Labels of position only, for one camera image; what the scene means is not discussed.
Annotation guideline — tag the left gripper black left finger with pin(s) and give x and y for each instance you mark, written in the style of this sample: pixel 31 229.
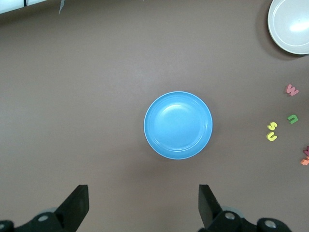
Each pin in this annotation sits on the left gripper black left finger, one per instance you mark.
pixel 72 212

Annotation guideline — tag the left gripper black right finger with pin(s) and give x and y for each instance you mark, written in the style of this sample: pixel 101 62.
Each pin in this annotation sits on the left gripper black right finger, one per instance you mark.
pixel 207 210

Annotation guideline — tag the yellow foam letter u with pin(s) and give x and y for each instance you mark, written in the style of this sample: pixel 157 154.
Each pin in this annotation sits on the yellow foam letter u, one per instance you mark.
pixel 271 139

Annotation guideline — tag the yellow foam letter s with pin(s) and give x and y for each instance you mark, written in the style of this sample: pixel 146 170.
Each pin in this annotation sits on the yellow foam letter s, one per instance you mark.
pixel 272 126

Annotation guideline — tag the green foam letter n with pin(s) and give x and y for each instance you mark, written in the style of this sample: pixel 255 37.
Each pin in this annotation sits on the green foam letter n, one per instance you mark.
pixel 292 116

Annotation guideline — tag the blue plate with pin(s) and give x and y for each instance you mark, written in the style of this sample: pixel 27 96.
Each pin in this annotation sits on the blue plate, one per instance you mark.
pixel 178 125

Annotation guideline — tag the orange foam letter t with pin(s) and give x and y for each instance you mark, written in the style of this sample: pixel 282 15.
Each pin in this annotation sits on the orange foam letter t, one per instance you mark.
pixel 305 161

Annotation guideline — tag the dark red foam letter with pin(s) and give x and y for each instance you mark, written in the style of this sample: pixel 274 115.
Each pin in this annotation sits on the dark red foam letter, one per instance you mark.
pixel 307 151

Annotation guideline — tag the pink foam letter w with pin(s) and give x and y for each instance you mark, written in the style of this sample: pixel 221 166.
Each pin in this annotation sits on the pink foam letter w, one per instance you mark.
pixel 292 91

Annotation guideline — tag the beige plate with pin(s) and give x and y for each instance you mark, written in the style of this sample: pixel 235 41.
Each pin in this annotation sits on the beige plate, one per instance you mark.
pixel 289 29

